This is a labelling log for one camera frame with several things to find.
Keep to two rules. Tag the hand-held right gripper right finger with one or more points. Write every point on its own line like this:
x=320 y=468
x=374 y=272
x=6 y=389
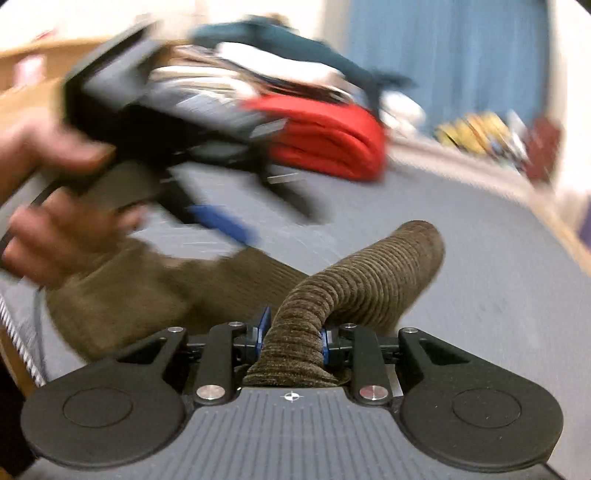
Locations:
x=326 y=348

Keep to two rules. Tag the teal cloth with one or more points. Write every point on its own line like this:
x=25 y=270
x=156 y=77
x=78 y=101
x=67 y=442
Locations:
x=286 y=39

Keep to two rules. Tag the red folded cloth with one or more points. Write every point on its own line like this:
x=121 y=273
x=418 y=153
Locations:
x=332 y=138

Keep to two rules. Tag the blue curtain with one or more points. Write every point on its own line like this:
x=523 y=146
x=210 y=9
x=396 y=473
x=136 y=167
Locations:
x=452 y=55

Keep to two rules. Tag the white striped clothes pile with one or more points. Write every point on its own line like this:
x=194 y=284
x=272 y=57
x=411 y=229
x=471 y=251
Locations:
x=258 y=57

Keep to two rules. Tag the small white cloth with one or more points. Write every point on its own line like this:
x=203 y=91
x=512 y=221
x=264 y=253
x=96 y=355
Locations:
x=404 y=110

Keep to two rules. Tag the yellow clutter pile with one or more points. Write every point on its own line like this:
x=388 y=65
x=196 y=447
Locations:
x=471 y=131

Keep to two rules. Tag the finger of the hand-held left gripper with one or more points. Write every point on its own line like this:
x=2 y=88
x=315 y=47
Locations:
x=295 y=198
x=221 y=226

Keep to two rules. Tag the person's left hand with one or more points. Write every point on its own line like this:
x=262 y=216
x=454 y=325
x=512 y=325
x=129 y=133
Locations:
x=55 y=235

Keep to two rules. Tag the dark red object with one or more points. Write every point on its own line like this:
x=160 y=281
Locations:
x=544 y=150

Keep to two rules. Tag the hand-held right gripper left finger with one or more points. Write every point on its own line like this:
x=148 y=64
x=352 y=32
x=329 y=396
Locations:
x=264 y=330

